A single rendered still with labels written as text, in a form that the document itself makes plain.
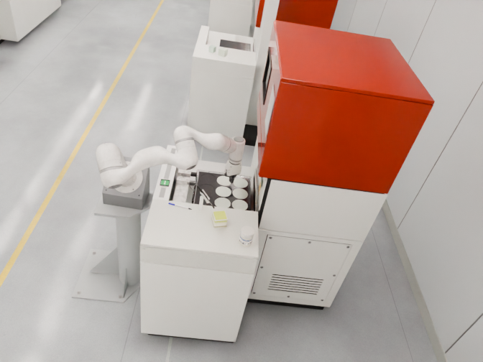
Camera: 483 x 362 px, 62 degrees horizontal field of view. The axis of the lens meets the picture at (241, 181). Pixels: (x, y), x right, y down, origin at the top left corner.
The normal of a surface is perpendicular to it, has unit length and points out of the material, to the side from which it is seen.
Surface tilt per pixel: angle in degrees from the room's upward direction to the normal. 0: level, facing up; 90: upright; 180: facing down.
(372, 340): 0
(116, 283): 0
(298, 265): 90
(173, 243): 0
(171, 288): 90
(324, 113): 90
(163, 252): 90
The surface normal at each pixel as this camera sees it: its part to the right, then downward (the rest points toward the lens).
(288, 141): -0.02, 0.64
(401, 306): 0.15, -0.76
